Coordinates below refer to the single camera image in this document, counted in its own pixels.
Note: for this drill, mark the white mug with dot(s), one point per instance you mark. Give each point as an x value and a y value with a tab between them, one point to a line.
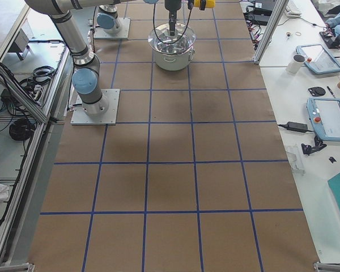
295	64

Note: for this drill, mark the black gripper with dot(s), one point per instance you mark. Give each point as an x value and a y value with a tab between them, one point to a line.
171	5

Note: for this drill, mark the aluminium frame post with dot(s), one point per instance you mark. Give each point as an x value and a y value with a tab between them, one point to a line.
280	6

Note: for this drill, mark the black power brick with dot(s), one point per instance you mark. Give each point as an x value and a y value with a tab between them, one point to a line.
297	127

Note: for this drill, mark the pale green cooking pot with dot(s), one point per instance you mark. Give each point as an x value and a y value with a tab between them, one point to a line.
174	62

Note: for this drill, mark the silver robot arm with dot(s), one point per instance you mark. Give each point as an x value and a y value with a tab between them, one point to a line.
107	19
87	65

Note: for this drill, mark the blue teach pendant near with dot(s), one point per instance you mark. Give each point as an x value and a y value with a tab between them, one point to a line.
324	115

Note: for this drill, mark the glass pot lid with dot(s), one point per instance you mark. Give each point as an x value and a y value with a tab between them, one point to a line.
161	40

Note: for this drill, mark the blue teach pendant far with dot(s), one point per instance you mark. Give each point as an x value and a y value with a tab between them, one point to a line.
319	59

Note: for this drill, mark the blue teach pendant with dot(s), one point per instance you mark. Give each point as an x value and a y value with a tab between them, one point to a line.
319	59
324	115

